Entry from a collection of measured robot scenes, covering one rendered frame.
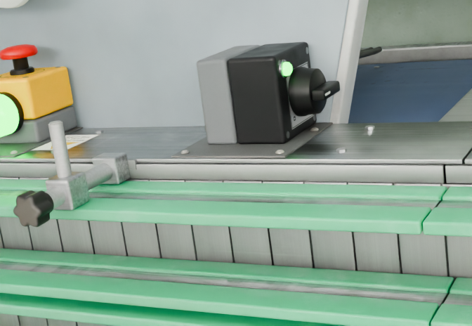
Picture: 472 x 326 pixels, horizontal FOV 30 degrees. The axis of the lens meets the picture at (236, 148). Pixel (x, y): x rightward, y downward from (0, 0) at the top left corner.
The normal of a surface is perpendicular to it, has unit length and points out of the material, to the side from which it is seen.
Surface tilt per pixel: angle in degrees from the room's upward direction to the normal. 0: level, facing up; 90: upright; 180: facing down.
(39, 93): 90
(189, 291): 90
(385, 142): 90
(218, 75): 0
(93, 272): 90
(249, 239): 0
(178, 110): 0
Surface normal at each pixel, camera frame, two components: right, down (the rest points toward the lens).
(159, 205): -0.13, -0.96
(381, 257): -0.44, 0.27
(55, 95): 0.89, 0.00
